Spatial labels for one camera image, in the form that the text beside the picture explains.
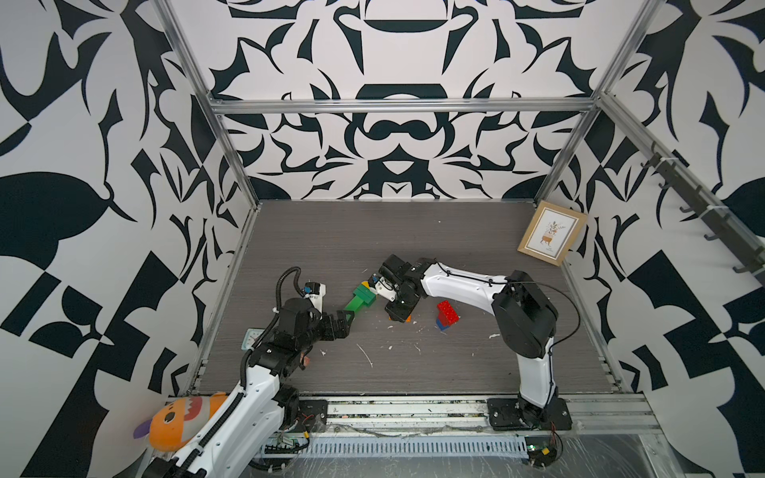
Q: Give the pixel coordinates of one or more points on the orange plush shark toy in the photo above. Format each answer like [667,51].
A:
[174,425]

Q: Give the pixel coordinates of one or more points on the wall hook rack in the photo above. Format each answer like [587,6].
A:
[701,203]

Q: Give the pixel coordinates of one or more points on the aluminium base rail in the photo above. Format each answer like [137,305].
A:
[389,415]

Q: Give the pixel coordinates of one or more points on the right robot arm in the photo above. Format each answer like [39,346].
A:
[527,324]

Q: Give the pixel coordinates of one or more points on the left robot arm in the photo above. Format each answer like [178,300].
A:
[261,404]

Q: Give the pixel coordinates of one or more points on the blue square lego brick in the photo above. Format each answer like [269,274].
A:
[441,327]

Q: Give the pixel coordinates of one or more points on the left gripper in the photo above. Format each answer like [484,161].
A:
[341,330]

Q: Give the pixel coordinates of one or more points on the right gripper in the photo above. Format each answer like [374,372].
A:
[393,313]

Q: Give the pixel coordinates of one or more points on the dark green upturned lego brick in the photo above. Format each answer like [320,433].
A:
[362,297]

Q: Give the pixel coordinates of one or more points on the wooden picture frame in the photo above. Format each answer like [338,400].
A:
[551,233]

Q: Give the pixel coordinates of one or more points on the red lego brick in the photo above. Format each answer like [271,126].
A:
[446,314]

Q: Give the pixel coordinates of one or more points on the dark green long lego brick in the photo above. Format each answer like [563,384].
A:
[368,295]

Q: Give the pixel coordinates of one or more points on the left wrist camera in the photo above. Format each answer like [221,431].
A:
[315,292]

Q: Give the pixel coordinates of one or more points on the white cable duct strip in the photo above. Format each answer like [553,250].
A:
[514,447]

